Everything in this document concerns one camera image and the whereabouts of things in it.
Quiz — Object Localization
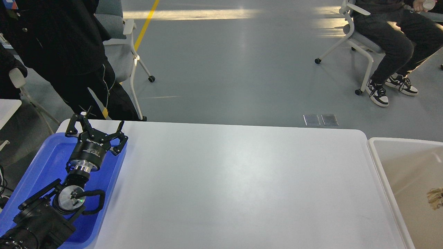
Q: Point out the white grey chair left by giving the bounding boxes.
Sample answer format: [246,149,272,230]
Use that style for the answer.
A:
[95,0,155,121]

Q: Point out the white side table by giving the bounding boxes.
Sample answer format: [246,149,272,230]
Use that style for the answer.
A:
[0,99,22,129]

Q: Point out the white grey chair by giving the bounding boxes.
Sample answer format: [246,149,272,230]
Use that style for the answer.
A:
[95,0,155,121]
[314,0,383,95]

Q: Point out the blue plastic tray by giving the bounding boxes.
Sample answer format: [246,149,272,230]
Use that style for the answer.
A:
[0,133,126,249]

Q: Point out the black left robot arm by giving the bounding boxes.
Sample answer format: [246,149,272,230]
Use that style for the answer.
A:
[1,111,128,249]

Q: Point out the metal floor plate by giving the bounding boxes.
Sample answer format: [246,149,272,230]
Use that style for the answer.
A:
[321,114,339,126]
[303,114,321,126]

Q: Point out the right metal floor plate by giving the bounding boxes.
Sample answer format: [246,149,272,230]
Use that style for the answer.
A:
[321,114,339,126]

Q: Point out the brown paper ball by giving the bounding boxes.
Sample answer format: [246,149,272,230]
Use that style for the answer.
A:
[426,188,443,210]

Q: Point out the white chair far left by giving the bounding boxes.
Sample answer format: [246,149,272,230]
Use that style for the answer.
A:
[0,44,61,134]

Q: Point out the white plastic bin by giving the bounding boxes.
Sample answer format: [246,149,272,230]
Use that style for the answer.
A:
[368,138,443,249]

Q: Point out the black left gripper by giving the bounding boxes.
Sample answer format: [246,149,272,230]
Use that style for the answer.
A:
[65,107,129,172]

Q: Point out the seated person in black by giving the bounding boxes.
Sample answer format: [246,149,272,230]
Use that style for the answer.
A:
[353,0,443,107]

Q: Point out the white grey chair right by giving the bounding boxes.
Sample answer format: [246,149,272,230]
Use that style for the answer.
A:
[314,0,383,95]

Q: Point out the left metal floor plate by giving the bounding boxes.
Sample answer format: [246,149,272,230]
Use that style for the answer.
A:
[303,114,321,126]

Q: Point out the person in black clothes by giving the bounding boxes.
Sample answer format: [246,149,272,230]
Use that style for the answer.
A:
[1,0,139,121]

